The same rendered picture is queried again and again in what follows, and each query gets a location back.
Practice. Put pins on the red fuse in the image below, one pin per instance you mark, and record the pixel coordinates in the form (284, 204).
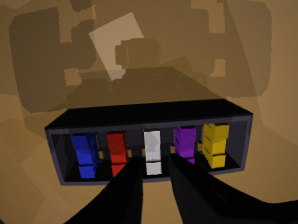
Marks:
(117, 145)

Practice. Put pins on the purple fuse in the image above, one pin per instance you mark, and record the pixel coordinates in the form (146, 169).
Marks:
(185, 137)

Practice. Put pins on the black fuse block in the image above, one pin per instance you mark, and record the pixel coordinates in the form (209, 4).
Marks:
(78, 139)

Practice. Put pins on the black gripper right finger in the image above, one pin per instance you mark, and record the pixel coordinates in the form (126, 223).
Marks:
(203, 199)

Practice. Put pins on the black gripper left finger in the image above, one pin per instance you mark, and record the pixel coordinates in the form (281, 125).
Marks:
(120, 202)

